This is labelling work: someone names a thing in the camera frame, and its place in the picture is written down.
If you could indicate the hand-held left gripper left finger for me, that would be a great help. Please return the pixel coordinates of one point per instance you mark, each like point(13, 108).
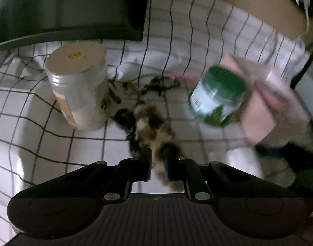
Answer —
point(146, 165)

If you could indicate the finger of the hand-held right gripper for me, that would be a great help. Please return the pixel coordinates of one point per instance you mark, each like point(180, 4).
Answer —
point(270, 151)

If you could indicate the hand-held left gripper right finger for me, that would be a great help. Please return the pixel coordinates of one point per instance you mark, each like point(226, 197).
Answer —
point(168, 165)

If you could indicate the pink cardboard box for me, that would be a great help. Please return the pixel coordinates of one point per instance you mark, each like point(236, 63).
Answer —
point(259, 117)

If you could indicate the tortoiseshell furry plush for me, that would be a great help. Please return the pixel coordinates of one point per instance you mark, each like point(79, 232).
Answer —
point(151, 125)

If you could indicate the clear jar with green lid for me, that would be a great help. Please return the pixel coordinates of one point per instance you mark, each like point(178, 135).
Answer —
point(218, 97)

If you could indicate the white black-grid tablecloth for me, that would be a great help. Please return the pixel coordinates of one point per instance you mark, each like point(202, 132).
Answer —
point(69, 146)

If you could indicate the clear jar with beige lid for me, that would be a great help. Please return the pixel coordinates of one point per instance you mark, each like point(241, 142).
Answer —
point(79, 89)

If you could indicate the black computer monitor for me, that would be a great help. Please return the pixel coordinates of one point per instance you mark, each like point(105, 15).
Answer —
point(69, 10)

